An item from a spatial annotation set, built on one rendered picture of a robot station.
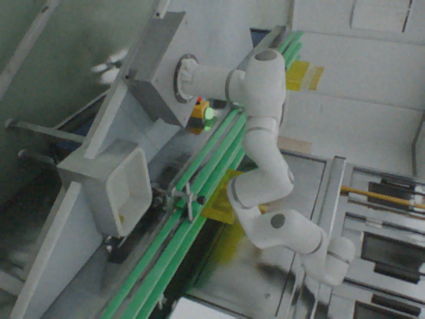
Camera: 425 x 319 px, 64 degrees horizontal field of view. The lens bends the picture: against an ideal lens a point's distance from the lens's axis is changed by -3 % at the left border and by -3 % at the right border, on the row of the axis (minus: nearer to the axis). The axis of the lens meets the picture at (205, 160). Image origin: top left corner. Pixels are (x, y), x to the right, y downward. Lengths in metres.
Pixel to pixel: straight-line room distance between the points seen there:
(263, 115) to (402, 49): 6.24
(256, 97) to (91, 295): 0.67
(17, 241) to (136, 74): 0.87
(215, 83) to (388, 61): 6.19
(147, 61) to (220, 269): 0.72
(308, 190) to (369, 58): 5.62
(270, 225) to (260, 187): 0.10
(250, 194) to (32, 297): 0.59
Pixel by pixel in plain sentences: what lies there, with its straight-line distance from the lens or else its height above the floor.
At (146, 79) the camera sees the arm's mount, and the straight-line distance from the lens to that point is 0.98.
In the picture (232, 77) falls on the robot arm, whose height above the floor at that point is 1.03.
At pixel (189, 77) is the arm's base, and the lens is 1.06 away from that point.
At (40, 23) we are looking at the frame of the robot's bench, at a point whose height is 0.20.
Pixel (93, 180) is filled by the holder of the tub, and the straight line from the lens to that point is 0.93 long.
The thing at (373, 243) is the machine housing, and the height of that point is 1.55.
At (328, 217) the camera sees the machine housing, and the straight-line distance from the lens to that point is 1.46.
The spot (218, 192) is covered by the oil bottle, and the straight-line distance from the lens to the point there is 1.28.
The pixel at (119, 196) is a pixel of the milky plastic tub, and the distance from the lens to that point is 1.10.
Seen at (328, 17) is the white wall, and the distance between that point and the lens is 6.92.
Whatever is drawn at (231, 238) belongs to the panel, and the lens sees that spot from 1.33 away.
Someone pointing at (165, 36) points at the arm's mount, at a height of 0.83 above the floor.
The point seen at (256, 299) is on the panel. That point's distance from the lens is 1.19.
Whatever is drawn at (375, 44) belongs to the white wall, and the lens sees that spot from 7.00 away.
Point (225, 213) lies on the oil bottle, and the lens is 1.21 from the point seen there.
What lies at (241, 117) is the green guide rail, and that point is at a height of 0.94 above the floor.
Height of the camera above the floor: 1.35
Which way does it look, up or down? 20 degrees down
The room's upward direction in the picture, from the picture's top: 103 degrees clockwise
